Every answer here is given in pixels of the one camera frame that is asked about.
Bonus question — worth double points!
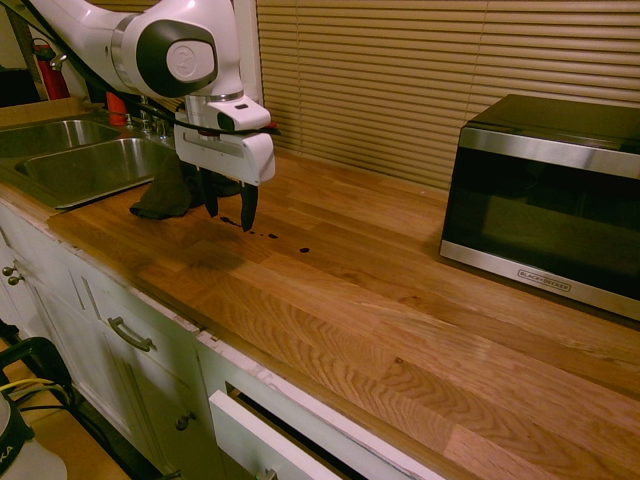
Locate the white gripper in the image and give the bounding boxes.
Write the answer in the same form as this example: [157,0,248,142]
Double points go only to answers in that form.
[173,124,277,233]

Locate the dark grey terry cloth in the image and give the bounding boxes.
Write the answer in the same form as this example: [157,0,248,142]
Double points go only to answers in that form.
[129,155,243,221]

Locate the white robot base unit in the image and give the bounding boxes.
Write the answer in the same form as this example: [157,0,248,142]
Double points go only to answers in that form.
[0,389,68,480]

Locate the dark liquid spill drops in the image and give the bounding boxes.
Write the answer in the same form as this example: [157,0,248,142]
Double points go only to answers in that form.
[218,215,311,254]

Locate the chrome sink faucet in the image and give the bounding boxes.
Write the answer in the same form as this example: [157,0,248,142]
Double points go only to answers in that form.
[124,103,172,143]

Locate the red dish soap bottle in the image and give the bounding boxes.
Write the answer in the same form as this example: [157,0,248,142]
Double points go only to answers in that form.
[105,91,129,127]

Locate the stainless steel double sink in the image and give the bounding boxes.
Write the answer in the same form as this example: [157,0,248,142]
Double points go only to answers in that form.
[0,117,176,211]

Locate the white cabinet drawer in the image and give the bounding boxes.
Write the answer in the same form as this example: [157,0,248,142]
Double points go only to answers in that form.
[67,269,221,480]

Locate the red fire extinguisher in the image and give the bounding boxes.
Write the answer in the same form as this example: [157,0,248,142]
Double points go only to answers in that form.
[30,38,71,102]

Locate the white open drawer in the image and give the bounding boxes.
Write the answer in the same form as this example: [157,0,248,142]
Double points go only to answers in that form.
[207,382,416,480]

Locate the beige window blind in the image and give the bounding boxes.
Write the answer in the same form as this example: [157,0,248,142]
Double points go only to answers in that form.
[255,0,640,192]

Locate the black steel microwave oven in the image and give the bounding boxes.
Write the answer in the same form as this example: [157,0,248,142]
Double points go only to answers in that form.
[439,93,640,323]

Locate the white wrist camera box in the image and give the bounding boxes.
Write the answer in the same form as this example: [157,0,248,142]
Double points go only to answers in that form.
[204,98,272,134]

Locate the metal drawer pull handle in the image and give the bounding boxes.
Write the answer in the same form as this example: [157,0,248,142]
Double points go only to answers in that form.
[107,316,157,353]

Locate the yellow cable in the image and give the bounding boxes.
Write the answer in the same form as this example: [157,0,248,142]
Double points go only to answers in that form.
[0,378,56,394]

